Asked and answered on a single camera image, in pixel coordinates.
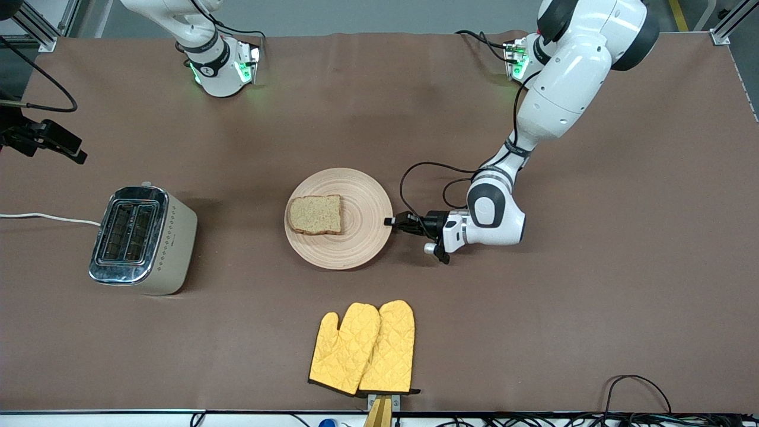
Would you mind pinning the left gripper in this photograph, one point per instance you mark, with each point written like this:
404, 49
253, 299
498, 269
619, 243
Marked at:
433, 223

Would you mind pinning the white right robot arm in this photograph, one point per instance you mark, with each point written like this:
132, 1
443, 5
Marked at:
216, 71

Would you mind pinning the beige and chrome toaster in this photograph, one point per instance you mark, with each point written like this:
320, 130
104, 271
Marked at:
175, 249

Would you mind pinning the yellow quilted oven mitt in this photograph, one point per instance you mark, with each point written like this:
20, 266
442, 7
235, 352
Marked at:
341, 353
391, 350

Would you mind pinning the brown table mat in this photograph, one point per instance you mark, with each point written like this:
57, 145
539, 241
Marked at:
474, 332

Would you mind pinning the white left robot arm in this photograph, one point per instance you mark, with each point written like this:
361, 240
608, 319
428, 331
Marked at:
569, 83

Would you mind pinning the wooden block with metal bracket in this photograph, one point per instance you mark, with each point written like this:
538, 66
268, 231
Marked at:
379, 412

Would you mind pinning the round wooden plate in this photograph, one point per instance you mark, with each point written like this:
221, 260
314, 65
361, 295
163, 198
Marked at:
362, 231

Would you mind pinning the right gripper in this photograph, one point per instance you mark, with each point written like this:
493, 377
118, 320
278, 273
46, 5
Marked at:
18, 137

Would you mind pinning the brown bread toast slice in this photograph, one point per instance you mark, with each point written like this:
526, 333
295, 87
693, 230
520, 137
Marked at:
315, 214

